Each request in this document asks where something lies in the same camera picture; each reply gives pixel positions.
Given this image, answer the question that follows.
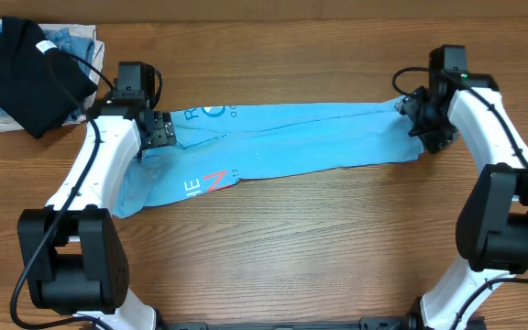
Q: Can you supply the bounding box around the light blue t-shirt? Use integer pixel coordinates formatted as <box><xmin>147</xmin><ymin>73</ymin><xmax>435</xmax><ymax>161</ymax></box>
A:
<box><xmin>113</xmin><ymin>100</ymin><xmax>424</xmax><ymax>218</ymax></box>

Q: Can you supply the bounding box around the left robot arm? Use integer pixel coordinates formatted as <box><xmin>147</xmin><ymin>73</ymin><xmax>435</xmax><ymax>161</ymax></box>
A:
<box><xmin>10</xmin><ymin>62</ymin><xmax>176</xmax><ymax>329</ymax></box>

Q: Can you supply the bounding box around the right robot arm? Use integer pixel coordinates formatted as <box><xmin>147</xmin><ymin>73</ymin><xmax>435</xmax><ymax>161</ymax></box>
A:
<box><xmin>360</xmin><ymin>45</ymin><xmax>528</xmax><ymax>330</ymax></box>

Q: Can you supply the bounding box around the folded black shirt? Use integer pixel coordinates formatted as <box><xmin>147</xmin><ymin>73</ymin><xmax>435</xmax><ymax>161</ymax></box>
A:
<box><xmin>0</xmin><ymin>16</ymin><xmax>97</xmax><ymax>138</ymax></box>

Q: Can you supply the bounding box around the folded white cloth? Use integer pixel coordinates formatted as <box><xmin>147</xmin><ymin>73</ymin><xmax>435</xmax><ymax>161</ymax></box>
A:
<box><xmin>0</xmin><ymin>24</ymin><xmax>105</xmax><ymax>133</ymax></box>

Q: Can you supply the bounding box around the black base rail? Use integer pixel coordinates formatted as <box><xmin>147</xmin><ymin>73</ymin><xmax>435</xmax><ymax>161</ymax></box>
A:
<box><xmin>157</xmin><ymin>314</ymin><xmax>425</xmax><ymax>330</ymax></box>

